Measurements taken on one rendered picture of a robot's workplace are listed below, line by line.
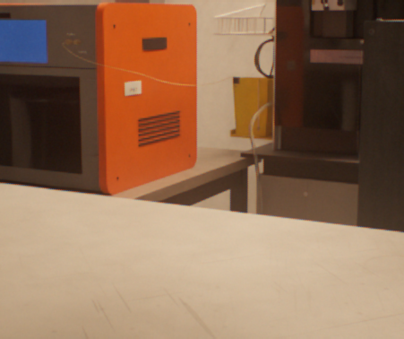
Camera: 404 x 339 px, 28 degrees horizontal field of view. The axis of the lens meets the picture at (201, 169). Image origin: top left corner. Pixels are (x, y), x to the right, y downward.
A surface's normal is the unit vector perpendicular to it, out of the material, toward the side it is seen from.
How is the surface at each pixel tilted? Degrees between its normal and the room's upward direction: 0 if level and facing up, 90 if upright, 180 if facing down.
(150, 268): 0
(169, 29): 90
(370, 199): 90
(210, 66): 90
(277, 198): 90
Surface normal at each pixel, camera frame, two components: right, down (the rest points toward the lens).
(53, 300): 0.00, -0.98
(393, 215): -0.75, 0.12
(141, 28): 0.88, 0.09
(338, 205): -0.47, 0.16
